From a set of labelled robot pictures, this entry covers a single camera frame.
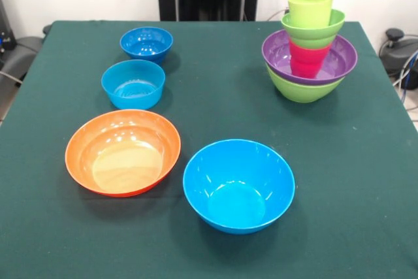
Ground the green plastic cup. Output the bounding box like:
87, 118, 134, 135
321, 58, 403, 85
287, 0, 334, 29

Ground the small ribbed green bowl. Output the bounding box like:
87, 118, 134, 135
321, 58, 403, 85
280, 8, 346, 50

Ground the red plastic cup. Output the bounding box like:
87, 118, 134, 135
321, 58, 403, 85
288, 39, 330, 80

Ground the purple plastic bowl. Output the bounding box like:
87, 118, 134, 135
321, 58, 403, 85
261, 29, 359, 86

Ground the large green bowl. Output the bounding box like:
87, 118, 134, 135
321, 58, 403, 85
265, 63, 346, 104

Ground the dark blue bowl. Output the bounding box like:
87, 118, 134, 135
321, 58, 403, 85
119, 26, 174, 65

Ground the ribbed light blue bowl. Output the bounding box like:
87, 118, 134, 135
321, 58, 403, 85
101, 59, 166, 110

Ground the large light blue bowl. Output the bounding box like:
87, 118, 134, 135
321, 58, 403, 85
182, 139, 297, 235

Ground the dark green table cloth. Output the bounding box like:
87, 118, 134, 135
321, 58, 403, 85
0, 20, 418, 279

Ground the orange plastic bowl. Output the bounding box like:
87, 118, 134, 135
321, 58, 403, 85
64, 108, 182, 198

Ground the black box device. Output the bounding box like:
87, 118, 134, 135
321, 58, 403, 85
0, 0, 17, 52

